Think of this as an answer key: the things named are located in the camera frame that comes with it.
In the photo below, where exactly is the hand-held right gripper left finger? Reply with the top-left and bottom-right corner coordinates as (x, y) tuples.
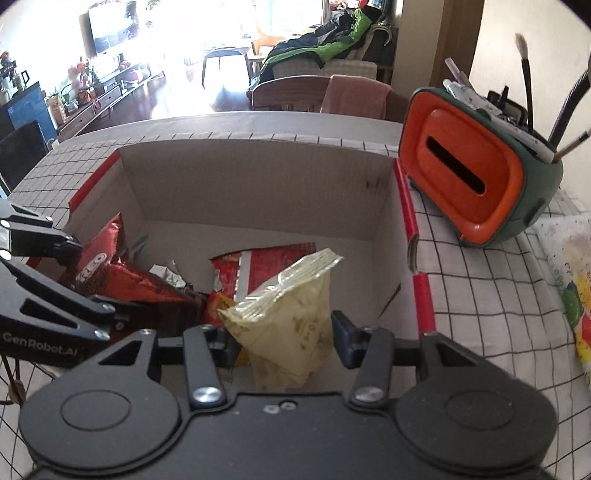
(95, 324), (242, 408)

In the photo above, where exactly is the flat television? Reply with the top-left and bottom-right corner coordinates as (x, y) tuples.
(88, 0), (140, 54)

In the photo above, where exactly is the white woven sofa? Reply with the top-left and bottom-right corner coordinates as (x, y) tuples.
(271, 58), (380, 85)

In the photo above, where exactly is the pink cloth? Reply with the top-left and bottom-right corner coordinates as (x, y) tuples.
(320, 75), (393, 121)

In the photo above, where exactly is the cardboard box with red trim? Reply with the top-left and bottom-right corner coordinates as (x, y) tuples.
(25, 134), (437, 370)

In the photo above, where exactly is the wooden chair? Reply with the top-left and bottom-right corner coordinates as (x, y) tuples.
(252, 76), (410, 124)

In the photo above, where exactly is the pale yellow snack bag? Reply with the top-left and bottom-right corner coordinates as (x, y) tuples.
(217, 248), (345, 391)

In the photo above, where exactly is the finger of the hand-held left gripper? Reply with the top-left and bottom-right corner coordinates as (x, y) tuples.
(0, 201), (86, 271)
(0, 257), (118, 343)

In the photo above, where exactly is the green black jacket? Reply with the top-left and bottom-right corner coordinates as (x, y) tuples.
(249, 8), (389, 75)

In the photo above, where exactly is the thin paint brush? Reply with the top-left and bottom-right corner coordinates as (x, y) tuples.
(554, 130), (591, 163)

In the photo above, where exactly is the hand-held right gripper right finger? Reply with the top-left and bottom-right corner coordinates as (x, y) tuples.
(331, 310), (496, 409)

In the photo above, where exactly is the blue box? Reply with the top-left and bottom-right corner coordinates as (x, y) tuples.
(6, 82), (53, 140)

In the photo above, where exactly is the orange green tissue box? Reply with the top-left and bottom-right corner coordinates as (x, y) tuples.
(398, 85), (565, 249)

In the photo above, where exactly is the black calligraphy brush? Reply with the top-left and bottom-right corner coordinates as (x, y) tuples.
(514, 34), (536, 136)

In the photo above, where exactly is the wooden tv cabinet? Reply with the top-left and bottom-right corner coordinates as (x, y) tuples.
(56, 69), (156, 140)

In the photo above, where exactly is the orange-red snack packet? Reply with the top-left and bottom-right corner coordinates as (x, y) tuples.
(204, 242), (319, 366)

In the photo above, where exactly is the red-brown snack bag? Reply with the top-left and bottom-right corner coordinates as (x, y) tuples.
(59, 212), (208, 337)

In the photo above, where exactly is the green white snack packet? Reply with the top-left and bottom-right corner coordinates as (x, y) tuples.
(148, 258), (188, 292)

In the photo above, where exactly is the black monitor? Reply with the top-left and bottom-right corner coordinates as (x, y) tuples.
(0, 121), (52, 191)

